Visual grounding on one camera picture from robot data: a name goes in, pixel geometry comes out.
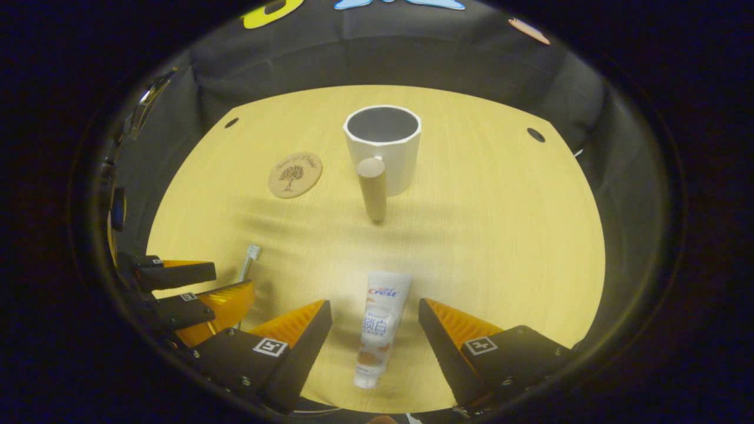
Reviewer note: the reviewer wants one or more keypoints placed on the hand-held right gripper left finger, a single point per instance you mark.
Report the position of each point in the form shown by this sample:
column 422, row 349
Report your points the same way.
column 300, row 359

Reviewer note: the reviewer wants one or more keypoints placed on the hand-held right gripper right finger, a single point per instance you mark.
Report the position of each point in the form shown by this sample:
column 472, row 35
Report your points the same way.
column 445, row 353

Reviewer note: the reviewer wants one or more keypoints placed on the white toothbrush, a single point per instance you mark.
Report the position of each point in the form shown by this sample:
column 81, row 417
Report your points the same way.
column 252, row 259

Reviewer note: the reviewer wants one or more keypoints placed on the white toothpaste tube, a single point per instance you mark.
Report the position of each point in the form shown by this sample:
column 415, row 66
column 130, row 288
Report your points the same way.
column 380, row 324

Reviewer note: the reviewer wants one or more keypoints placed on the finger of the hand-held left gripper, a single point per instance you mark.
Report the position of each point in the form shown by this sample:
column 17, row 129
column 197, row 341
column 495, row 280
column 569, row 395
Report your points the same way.
column 182, row 309
column 177, row 274

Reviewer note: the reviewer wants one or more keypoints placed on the round cork coaster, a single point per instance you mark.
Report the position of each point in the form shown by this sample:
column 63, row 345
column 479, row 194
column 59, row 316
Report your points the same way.
column 294, row 175

